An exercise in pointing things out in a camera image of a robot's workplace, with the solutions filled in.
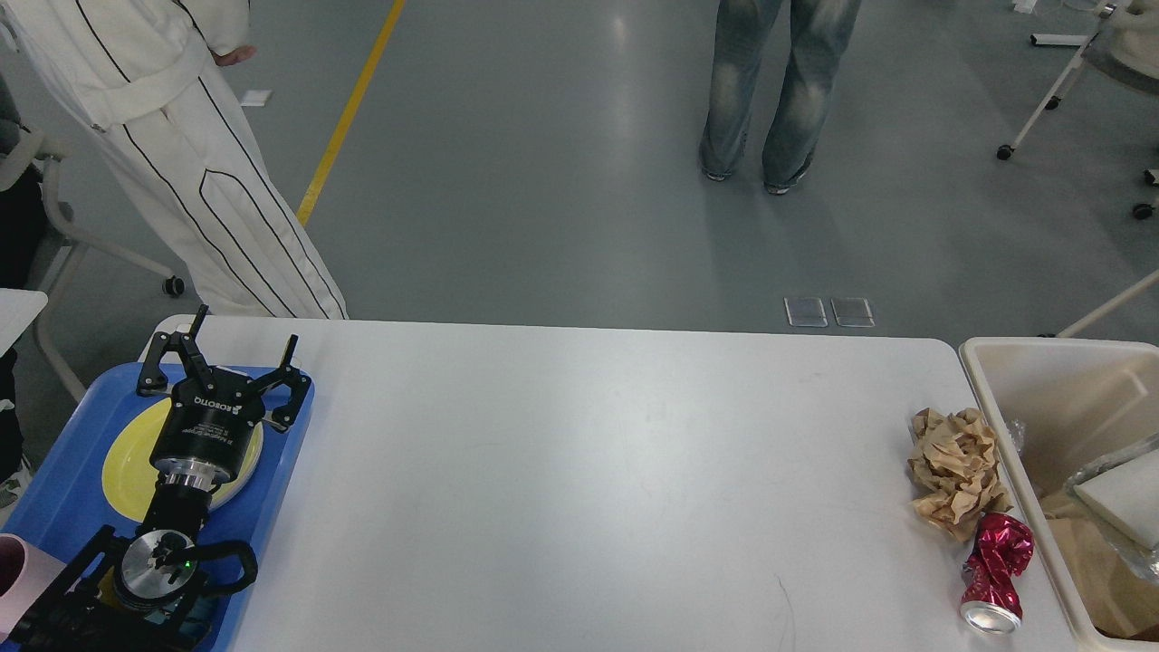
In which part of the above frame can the large brown paper bag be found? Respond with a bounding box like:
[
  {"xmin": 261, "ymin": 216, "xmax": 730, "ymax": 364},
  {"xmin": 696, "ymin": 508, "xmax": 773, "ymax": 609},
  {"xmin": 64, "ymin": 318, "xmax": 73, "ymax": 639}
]
[{"xmin": 1040, "ymin": 491, "xmax": 1158, "ymax": 642}]

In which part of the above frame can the person in jeans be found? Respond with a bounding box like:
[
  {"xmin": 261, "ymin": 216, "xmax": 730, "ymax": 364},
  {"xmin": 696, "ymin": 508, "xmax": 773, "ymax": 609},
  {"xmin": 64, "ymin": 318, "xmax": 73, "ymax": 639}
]
[{"xmin": 698, "ymin": 0, "xmax": 863, "ymax": 196}]

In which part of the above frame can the clear plastic wrap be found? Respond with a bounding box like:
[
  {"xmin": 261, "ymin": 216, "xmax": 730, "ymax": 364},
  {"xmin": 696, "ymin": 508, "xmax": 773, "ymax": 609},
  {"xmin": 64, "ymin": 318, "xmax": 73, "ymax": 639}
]
[{"xmin": 1064, "ymin": 434, "xmax": 1158, "ymax": 585}]

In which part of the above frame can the floor outlet plate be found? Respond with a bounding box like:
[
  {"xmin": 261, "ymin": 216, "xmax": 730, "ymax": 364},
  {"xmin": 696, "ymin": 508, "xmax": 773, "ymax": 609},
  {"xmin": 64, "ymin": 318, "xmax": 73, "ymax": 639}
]
[{"xmin": 783, "ymin": 296, "xmax": 876, "ymax": 329}]

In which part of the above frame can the white chair base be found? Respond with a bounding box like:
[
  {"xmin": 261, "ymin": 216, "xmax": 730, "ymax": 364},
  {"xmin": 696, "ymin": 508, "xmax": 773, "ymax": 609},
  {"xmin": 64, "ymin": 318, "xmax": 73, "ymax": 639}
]
[
  {"xmin": 3, "ymin": 125, "xmax": 185, "ymax": 403},
  {"xmin": 1057, "ymin": 197, "xmax": 1158, "ymax": 338}
]

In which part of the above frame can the pink ribbed cup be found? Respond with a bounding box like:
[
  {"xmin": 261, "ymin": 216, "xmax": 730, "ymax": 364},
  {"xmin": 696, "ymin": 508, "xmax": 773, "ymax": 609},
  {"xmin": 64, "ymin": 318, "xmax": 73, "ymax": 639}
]
[{"xmin": 1, "ymin": 533, "xmax": 66, "ymax": 642}]

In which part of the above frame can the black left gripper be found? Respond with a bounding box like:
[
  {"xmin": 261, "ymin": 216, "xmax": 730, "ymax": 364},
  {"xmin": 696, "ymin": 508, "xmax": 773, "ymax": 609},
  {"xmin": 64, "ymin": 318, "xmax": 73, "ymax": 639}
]
[{"xmin": 136, "ymin": 305, "xmax": 311, "ymax": 493}]

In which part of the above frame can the left white chair base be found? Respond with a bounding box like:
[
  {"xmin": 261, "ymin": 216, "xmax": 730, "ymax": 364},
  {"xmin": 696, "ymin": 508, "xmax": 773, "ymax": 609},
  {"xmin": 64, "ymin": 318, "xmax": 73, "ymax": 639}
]
[{"xmin": 3, "ymin": 125, "xmax": 185, "ymax": 403}]

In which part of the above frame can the brown paper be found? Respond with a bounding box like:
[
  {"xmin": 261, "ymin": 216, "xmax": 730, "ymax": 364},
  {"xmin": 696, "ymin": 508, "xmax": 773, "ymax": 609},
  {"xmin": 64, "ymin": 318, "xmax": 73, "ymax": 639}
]
[{"xmin": 907, "ymin": 408, "xmax": 1011, "ymax": 543}]

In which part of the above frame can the yellow plastic plate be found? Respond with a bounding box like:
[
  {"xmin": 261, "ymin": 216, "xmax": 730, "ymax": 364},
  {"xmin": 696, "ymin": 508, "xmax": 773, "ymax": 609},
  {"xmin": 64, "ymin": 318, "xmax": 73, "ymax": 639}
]
[{"xmin": 101, "ymin": 398, "xmax": 263, "ymax": 523}]

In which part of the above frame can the person in white tracksuit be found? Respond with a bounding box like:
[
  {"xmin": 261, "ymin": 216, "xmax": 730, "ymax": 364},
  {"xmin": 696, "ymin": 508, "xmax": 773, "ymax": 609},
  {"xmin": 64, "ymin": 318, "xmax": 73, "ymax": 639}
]
[{"xmin": 3, "ymin": 1, "xmax": 349, "ymax": 321}]

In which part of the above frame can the white rolling stand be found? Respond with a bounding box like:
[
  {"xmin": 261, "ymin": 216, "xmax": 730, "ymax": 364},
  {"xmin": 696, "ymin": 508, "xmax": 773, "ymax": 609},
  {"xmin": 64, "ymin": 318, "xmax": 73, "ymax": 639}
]
[{"xmin": 996, "ymin": 1, "xmax": 1135, "ymax": 161}]

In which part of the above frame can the beige plastic bin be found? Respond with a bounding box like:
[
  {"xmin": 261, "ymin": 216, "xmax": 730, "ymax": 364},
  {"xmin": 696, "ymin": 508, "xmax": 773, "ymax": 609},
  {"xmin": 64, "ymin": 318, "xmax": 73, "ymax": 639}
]
[{"xmin": 958, "ymin": 337, "xmax": 1158, "ymax": 651}]

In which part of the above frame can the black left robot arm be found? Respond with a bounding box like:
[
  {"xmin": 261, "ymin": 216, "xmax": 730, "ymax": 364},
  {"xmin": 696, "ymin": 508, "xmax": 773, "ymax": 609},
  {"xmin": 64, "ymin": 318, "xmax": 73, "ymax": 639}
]
[{"xmin": 3, "ymin": 312, "xmax": 313, "ymax": 651}]

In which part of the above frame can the red foil wrapper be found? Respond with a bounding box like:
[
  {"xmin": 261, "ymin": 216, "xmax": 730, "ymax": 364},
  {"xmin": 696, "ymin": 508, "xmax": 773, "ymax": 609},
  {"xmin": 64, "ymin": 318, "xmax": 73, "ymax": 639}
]
[{"xmin": 958, "ymin": 513, "xmax": 1035, "ymax": 633}]

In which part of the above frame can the seated person in black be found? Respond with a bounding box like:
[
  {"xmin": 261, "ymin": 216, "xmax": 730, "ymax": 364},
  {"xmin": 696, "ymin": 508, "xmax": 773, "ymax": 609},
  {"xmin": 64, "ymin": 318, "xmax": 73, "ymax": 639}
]
[{"xmin": 1, "ymin": 167, "xmax": 48, "ymax": 523}]

